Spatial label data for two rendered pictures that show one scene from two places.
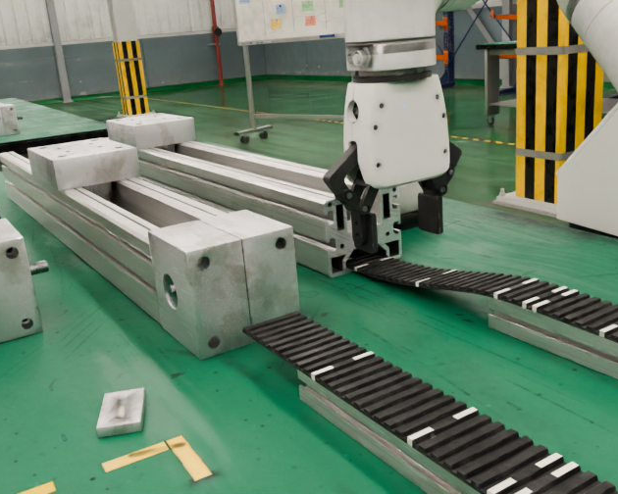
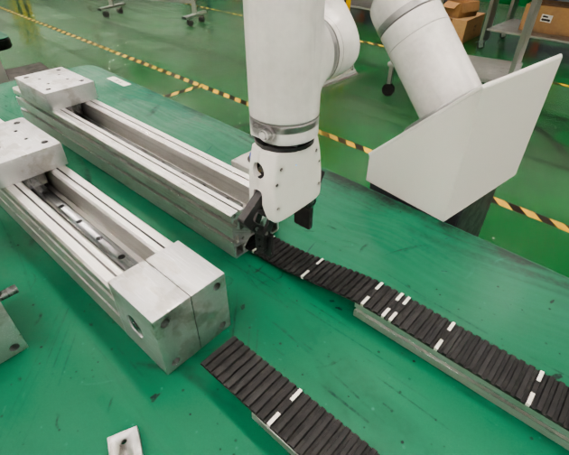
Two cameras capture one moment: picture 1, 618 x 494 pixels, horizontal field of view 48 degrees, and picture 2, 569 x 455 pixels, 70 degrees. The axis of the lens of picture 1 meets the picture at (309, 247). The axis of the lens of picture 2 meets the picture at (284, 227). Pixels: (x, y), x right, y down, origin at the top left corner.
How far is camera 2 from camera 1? 0.30 m
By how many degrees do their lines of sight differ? 26
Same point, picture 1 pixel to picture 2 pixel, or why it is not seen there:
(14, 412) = not seen: outside the picture
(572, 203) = (377, 174)
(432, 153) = (311, 188)
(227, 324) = (183, 348)
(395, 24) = (295, 113)
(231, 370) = (193, 386)
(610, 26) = (410, 52)
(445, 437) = not seen: outside the picture
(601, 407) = (437, 402)
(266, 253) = (207, 296)
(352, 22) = (258, 106)
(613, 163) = (409, 160)
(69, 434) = not seen: outside the picture
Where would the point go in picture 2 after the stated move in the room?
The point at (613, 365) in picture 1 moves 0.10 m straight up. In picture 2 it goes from (439, 363) to (461, 306)
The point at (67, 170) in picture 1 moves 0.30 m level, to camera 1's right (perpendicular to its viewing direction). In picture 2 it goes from (4, 171) to (198, 145)
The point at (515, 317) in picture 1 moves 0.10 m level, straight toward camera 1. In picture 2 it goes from (374, 318) to (389, 390)
